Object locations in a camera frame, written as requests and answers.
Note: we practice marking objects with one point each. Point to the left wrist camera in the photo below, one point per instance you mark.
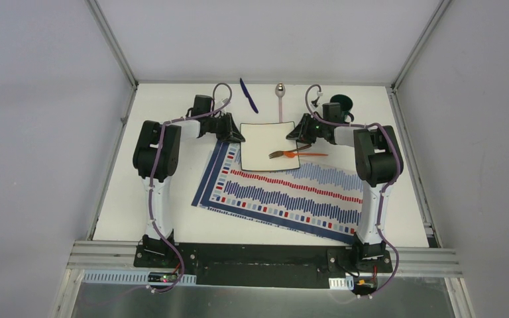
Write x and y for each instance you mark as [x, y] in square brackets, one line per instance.
[202, 104]

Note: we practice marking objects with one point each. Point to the dark green mug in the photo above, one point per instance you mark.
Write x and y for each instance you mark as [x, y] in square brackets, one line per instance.
[347, 105]

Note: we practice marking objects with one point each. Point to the metal spoon pink handle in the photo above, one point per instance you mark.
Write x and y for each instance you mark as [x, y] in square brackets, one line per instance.
[280, 93]

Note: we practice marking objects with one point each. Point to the white square plate black rim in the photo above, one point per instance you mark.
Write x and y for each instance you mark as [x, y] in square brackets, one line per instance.
[263, 139]

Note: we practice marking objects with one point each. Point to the blue striped placemat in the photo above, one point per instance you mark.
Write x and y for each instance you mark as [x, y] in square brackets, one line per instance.
[315, 199]

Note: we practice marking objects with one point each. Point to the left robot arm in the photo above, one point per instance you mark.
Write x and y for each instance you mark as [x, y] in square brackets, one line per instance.
[156, 159]

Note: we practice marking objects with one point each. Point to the blue plastic knife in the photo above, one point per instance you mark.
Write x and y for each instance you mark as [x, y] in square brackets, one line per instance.
[248, 96]

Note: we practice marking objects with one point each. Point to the aluminium frame rail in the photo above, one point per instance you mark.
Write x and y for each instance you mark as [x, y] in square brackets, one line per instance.
[123, 255]

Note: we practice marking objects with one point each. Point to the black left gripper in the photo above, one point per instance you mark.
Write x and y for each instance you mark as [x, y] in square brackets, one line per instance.
[223, 125]

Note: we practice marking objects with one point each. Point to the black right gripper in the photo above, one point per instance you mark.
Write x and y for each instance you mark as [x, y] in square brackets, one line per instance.
[300, 133]

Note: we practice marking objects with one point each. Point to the brown wooden fork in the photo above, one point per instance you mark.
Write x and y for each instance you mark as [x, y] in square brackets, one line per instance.
[280, 153]

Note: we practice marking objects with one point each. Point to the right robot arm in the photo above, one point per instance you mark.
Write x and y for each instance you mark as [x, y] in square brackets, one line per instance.
[378, 162]

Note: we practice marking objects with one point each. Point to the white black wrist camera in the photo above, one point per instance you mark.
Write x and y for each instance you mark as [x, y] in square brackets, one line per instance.
[332, 112]

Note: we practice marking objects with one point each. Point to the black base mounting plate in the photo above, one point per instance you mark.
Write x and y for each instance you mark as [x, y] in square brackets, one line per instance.
[265, 266]

